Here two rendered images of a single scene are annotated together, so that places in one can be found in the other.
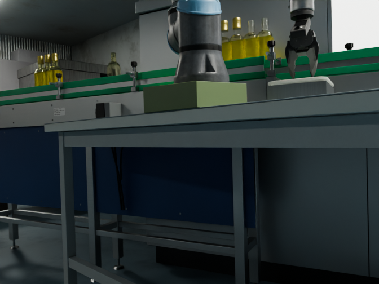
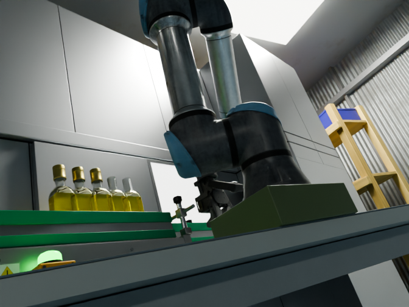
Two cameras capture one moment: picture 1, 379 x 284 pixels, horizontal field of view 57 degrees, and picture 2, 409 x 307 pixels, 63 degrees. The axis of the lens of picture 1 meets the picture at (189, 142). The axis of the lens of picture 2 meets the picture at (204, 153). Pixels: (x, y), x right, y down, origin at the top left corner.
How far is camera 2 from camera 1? 1.18 m
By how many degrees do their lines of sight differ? 82
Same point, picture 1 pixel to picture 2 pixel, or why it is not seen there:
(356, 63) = not seen: hidden behind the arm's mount
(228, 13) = (50, 165)
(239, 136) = (378, 248)
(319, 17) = (150, 195)
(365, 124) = not seen: outside the picture
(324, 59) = (195, 228)
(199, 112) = (360, 219)
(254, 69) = (163, 226)
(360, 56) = not seen: hidden behind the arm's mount
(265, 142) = (399, 250)
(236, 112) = (392, 216)
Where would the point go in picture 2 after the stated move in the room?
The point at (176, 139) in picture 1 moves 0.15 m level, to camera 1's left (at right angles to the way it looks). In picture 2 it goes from (311, 271) to (311, 268)
